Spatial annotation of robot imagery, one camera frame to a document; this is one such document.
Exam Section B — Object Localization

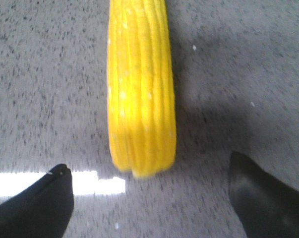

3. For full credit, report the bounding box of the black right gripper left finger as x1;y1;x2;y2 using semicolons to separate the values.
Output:
0;164;74;238

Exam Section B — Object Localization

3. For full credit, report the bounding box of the yellow corn cob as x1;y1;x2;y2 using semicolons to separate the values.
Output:
107;0;177;179

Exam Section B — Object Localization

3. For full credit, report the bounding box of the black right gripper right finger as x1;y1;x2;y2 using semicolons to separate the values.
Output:
229;151;299;238

